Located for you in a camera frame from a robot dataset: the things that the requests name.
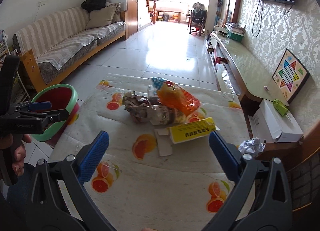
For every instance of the wooden sofa with striped cover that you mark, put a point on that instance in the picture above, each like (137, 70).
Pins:
(53, 47)

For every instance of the black bag on sofa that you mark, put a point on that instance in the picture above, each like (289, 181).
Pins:
(91, 5)

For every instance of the orange snack bag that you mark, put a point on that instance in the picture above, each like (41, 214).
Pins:
(173, 96)

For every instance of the white cardboard box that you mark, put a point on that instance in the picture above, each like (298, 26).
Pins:
(268, 125)

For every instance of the patterned cushion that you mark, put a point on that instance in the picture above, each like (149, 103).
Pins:
(116, 17)

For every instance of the left hand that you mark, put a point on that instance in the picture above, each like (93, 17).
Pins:
(19, 153)

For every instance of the yellow medicine box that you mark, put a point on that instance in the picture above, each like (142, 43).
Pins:
(190, 131)

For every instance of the white torn box flap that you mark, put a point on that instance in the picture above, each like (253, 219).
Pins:
(164, 142)

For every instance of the green box on cabinet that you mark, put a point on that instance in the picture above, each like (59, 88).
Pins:
(235, 31)

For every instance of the long tv cabinet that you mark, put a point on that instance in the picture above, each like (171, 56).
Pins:
(253, 79)

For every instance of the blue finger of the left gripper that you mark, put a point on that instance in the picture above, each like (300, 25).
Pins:
(35, 120)
(33, 106)

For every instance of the red bin with green rim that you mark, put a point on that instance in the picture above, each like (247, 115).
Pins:
(61, 97)

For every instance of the fruit-print tablecloth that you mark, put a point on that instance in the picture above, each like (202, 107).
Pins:
(153, 183)

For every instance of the crumpled paper wrapper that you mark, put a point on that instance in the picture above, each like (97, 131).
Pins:
(143, 110)

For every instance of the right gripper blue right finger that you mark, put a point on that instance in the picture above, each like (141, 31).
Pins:
(227, 156)

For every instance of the foil ball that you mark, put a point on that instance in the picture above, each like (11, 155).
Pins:
(253, 147)

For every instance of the green small packet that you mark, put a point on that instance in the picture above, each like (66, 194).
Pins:
(280, 107)

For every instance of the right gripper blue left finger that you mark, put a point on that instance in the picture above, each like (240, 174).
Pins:
(90, 156)

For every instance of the chinese checkers board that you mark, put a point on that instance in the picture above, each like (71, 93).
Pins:
(290, 75)

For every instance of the beige cushion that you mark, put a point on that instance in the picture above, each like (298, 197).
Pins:
(101, 18)

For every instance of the wooden chair with bag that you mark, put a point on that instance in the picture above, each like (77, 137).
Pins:
(197, 19)

